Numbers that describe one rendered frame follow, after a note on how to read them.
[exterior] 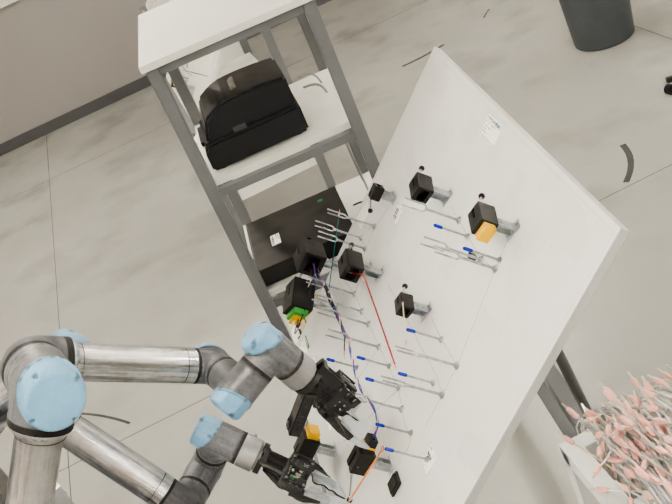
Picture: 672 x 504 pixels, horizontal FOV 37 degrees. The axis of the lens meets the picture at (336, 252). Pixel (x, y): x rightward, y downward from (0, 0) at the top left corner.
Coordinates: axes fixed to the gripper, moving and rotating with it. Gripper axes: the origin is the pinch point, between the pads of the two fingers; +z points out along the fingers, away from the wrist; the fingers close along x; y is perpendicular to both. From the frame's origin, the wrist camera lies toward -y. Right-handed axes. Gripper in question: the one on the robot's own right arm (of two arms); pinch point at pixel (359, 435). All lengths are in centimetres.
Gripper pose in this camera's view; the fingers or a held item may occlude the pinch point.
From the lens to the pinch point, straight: 218.2
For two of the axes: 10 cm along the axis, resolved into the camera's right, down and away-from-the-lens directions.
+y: 7.4, -6.4, -2.0
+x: -1.6, -4.6, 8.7
